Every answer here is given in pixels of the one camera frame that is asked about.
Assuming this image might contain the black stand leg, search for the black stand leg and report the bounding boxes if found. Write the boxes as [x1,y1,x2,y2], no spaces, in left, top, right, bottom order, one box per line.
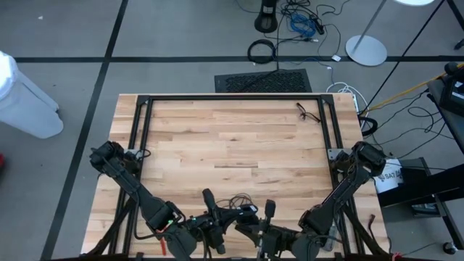
[446,0,464,51]

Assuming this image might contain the thin dark cord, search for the thin dark cord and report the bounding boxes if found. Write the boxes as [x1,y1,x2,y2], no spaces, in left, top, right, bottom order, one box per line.
[215,193,254,211]

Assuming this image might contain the black stand base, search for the black stand base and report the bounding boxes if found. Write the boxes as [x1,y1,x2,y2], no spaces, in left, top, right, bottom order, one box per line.
[254,0,279,34]

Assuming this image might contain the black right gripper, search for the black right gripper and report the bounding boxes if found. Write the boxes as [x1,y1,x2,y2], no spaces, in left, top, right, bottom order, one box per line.
[235,200,300,261]

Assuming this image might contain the thin black diagonal pole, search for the thin black diagonal pole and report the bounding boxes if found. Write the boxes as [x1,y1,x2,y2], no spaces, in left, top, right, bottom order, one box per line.
[360,0,446,110]

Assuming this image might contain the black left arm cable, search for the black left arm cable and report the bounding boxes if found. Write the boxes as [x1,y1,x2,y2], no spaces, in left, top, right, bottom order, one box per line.
[132,147,166,242]

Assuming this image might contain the white cable bundle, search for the white cable bundle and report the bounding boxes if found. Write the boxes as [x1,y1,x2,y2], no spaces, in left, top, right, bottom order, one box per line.
[326,82,368,117]

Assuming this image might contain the silver round-base floor stand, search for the silver round-base floor stand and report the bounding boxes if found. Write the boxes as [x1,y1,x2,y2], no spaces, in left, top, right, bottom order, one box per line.
[344,0,388,67]

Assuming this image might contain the white round lamp head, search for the white round lamp head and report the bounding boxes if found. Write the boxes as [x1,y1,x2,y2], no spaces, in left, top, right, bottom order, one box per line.
[393,0,436,7]

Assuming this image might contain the black floor cable tangle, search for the black floor cable tangle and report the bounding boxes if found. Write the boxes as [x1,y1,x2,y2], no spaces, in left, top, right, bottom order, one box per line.
[235,0,352,59]

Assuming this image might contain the black power strip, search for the black power strip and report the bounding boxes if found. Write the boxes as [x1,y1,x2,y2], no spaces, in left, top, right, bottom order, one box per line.
[310,14,326,36]

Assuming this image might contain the black perforated floor mat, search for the black perforated floor mat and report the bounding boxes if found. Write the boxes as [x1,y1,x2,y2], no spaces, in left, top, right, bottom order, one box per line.
[214,68,313,94]

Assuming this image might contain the white plastic bin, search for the white plastic bin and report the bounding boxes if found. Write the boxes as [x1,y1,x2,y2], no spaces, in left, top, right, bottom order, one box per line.
[0,50,65,140]

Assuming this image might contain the black aluminium table frame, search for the black aluminium table frame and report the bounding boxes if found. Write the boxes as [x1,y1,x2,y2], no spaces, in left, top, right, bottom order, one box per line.
[81,93,391,261]

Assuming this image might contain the black cable loop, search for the black cable loop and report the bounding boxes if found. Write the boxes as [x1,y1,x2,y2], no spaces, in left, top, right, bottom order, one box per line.
[359,115,379,138]

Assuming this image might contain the black-framed eyeglasses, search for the black-framed eyeglasses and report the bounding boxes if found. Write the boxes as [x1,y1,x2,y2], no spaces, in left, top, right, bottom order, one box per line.
[295,102,323,123]

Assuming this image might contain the blue coiled cable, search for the blue coiled cable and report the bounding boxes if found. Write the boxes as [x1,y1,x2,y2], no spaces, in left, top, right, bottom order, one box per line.
[289,13,318,38]

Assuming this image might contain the black device white label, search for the black device white label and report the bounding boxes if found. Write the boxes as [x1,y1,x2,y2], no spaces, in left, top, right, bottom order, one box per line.
[440,61,464,117]

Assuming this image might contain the yellow cable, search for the yellow cable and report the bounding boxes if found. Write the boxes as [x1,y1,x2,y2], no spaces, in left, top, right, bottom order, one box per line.
[365,63,464,112]

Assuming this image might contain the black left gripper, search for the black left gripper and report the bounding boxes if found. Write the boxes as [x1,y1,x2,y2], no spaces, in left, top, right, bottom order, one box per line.
[188,188,254,254]

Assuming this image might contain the coiled black floor cable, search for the coiled black floor cable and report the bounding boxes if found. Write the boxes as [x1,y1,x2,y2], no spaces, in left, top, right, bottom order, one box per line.
[246,38,278,65]

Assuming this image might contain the black equipment cart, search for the black equipment cart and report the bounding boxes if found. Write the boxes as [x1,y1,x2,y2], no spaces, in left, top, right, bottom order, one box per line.
[376,61,464,251]

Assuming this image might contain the dark cable with plug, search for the dark cable with plug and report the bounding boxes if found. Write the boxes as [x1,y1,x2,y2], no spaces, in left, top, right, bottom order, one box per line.
[367,213,394,254]

